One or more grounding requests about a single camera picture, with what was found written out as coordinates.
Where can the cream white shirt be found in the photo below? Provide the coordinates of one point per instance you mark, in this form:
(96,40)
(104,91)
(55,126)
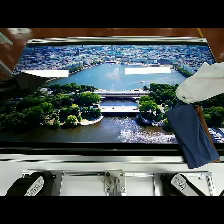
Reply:
(203,85)

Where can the dark blue garment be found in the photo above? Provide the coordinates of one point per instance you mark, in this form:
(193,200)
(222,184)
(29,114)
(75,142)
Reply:
(191,136)

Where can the silver frame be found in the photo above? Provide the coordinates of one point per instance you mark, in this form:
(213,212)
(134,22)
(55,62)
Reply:
(100,163)

